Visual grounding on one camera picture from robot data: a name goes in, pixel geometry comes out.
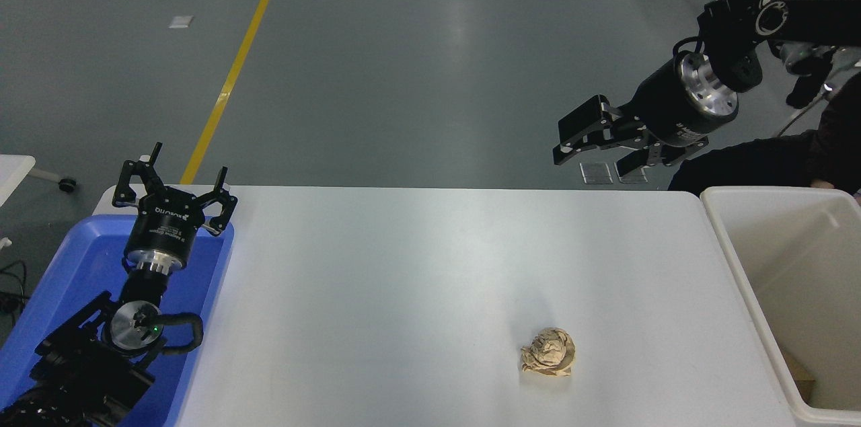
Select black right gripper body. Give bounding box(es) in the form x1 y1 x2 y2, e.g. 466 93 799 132
627 57 733 147

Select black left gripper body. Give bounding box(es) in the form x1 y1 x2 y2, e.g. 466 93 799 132
124 189 207 261

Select blue plastic tray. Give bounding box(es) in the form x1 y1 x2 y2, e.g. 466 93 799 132
0 215 235 427

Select person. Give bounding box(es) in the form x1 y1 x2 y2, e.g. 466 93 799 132
668 71 861 198

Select white side table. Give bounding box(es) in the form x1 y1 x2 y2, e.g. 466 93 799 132
0 156 65 209

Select large pale plastic bin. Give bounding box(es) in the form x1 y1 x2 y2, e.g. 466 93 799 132
700 186 861 427

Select crumpled tan paper ball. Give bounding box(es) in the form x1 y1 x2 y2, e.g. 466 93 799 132
520 327 576 377

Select brown cardboard piece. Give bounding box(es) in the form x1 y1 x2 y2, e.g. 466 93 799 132
780 346 817 407

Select black cable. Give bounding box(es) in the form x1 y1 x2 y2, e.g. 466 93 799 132
0 261 28 323

